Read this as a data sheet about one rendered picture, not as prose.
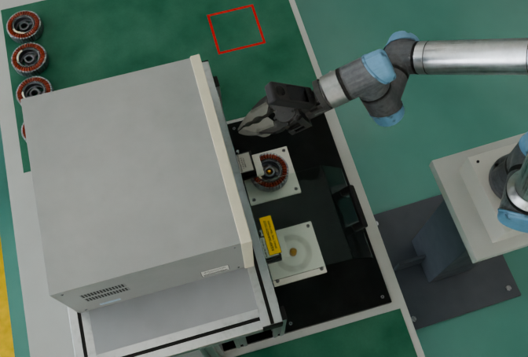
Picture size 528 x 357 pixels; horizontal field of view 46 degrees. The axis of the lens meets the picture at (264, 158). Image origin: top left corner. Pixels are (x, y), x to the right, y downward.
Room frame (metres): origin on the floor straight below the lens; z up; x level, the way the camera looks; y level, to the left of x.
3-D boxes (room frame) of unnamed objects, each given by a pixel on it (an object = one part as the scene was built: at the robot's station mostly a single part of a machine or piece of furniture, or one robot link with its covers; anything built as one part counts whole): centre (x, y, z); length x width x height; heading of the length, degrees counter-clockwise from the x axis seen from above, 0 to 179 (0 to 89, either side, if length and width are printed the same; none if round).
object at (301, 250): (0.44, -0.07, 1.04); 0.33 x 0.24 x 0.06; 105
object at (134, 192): (0.48, 0.27, 1.22); 0.44 x 0.39 x 0.20; 15
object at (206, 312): (0.47, 0.26, 1.09); 0.68 x 0.44 x 0.05; 15
